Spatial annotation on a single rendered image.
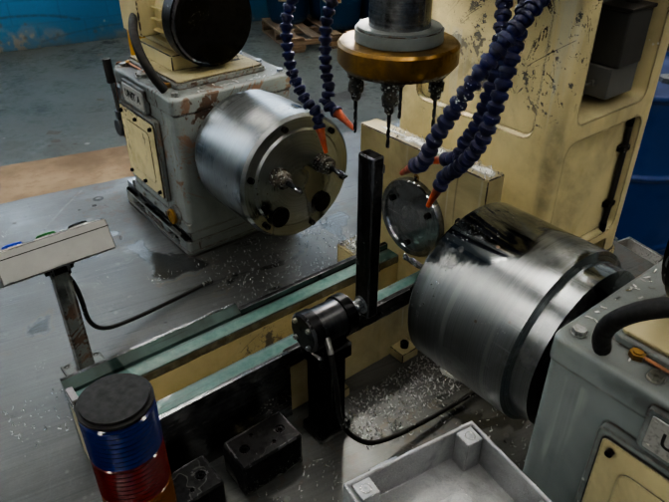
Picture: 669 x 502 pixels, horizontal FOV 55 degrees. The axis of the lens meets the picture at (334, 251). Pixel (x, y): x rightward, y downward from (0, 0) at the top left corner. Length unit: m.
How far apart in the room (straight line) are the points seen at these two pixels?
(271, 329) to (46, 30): 5.51
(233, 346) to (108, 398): 0.54
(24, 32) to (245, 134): 5.31
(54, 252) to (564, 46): 0.81
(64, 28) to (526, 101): 5.62
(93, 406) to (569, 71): 0.79
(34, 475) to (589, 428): 0.77
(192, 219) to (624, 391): 0.98
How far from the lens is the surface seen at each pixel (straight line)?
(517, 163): 1.13
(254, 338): 1.08
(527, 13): 0.78
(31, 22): 6.40
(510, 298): 0.79
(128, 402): 0.54
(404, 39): 0.93
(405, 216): 1.16
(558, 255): 0.82
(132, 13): 1.43
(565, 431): 0.77
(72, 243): 1.06
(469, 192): 1.04
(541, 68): 1.07
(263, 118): 1.19
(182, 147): 1.34
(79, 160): 3.64
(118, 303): 1.36
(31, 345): 1.32
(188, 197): 1.39
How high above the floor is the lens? 1.59
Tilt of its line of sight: 33 degrees down
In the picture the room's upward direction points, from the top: straight up
